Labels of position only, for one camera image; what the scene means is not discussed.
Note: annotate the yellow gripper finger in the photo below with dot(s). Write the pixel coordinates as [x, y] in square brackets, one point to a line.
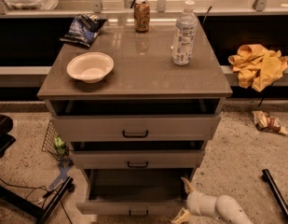
[189, 188]
[183, 216]

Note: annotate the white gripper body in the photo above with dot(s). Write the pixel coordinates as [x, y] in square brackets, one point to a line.
[193, 202]

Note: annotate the grey bottom drawer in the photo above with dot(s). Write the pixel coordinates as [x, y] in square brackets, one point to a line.
[135, 192]

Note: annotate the grey drawer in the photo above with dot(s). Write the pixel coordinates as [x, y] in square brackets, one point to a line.
[123, 159]
[136, 128]
[135, 192]

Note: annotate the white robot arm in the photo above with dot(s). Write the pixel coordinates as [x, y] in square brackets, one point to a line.
[221, 208]

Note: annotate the grey middle drawer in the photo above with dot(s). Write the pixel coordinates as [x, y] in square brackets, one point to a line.
[123, 159]

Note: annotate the grey drawer cabinet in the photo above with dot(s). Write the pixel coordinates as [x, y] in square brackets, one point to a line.
[144, 81]

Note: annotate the grey top drawer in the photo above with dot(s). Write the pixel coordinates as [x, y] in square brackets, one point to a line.
[136, 128]

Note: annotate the black bar right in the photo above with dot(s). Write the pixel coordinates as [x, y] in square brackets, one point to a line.
[267, 177]

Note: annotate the brown snack wrapper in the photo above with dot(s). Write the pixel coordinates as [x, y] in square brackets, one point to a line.
[264, 122]

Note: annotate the green object in basket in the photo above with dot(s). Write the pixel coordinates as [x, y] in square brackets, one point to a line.
[59, 145]

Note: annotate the yellow cloth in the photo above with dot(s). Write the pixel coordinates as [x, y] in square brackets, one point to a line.
[257, 67]

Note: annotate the black stand leg left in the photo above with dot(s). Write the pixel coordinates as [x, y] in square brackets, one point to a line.
[40, 214]

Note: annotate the white paper bowl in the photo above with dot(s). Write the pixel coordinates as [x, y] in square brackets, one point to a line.
[90, 67]

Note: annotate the clear plastic water bottle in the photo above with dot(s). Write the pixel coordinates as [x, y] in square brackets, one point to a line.
[184, 34]

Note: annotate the orange soda can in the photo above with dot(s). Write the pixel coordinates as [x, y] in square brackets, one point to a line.
[141, 16]

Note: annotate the blue chip bag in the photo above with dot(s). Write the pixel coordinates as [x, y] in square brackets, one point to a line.
[84, 29]

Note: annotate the black chair base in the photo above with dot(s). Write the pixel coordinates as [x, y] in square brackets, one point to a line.
[6, 140]

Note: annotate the wire mesh basket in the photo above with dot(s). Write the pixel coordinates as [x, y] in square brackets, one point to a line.
[48, 144]

